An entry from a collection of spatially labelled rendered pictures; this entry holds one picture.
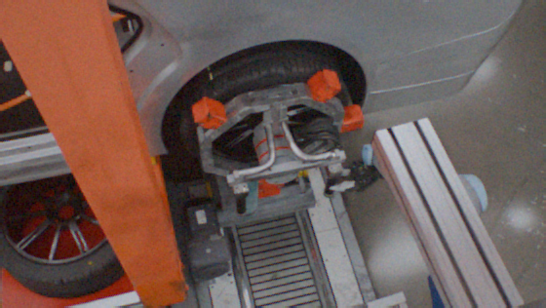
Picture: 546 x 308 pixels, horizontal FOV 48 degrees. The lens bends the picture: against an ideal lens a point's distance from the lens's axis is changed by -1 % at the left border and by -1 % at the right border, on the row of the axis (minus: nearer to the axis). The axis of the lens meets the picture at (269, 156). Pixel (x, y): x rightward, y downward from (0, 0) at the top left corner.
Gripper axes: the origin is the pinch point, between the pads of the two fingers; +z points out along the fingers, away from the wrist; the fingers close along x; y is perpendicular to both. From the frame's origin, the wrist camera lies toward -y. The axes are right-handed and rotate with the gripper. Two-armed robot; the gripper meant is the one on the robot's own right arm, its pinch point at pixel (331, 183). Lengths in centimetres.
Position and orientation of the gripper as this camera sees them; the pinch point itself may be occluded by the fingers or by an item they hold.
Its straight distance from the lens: 226.2
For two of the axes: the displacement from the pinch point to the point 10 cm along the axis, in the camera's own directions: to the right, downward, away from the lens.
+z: -9.7, 2.1, -1.5
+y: 0.3, -4.9, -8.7
